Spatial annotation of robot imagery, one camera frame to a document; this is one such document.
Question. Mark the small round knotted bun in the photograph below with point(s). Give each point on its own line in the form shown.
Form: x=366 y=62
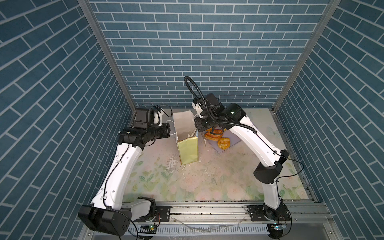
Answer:
x=224 y=143

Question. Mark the lavender tray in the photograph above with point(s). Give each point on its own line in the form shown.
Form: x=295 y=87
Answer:
x=227 y=134

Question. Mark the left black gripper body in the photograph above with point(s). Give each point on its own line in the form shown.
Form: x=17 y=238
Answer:
x=161 y=131

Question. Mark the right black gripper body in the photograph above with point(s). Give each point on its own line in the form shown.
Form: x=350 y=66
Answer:
x=205 y=122

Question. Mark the glazed brown pastry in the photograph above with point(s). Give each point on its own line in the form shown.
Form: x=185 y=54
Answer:
x=214 y=134

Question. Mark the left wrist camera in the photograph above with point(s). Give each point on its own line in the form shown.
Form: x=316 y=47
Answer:
x=158 y=115

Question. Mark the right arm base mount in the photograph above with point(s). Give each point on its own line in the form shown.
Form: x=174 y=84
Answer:
x=264 y=213

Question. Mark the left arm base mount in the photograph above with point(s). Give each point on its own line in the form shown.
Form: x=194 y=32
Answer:
x=156 y=210

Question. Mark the paper gift bag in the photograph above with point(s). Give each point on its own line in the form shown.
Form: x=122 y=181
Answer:
x=186 y=135

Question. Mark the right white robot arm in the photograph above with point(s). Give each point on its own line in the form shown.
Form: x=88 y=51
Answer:
x=235 y=119

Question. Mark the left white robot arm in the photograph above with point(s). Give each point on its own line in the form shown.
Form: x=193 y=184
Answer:
x=106 y=213

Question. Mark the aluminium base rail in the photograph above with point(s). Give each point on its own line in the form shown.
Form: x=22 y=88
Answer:
x=231 y=212

